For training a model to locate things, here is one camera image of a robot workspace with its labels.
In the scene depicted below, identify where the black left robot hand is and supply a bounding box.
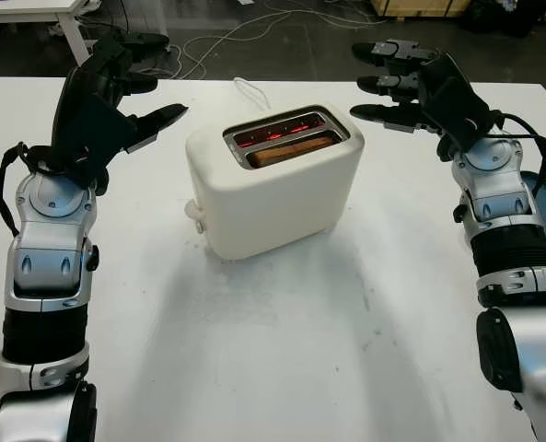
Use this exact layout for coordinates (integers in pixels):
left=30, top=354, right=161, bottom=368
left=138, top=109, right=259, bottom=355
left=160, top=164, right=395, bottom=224
left=52, top=31, right=190, bottom=154

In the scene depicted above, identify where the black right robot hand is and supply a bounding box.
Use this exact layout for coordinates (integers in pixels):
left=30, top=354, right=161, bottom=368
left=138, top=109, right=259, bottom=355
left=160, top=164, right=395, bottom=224
left=349, top=40, right=493, bottom=153

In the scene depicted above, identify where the browned toast slice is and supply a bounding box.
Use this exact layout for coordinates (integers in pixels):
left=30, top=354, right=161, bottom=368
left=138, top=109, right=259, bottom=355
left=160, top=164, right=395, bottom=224
left=247, top=135, right=336, bottom=167

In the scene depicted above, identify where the white two-slot toaster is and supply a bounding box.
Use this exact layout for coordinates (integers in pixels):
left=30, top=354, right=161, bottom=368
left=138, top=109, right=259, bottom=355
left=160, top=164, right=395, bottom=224
left=184, top=104, right=365, bottom=262

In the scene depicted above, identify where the black bag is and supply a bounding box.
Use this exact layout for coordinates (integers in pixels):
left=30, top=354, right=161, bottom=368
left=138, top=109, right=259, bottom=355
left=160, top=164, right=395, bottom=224
left=460, top=0, right=546, bottom=38

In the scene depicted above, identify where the white office desk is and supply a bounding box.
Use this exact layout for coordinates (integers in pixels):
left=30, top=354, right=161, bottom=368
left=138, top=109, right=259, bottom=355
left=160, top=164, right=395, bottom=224
left=0, top=0, right=170, bottom=68

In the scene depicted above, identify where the white floor cable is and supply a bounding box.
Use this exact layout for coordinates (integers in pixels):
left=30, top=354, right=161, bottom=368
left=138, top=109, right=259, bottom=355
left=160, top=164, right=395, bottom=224
left=182, top=8, right=389, bottom=80

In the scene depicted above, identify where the white toaster power cable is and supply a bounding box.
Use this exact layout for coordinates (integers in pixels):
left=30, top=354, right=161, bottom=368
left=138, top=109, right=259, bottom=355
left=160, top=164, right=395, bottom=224
left=233, top=76, right=270, bottom=111

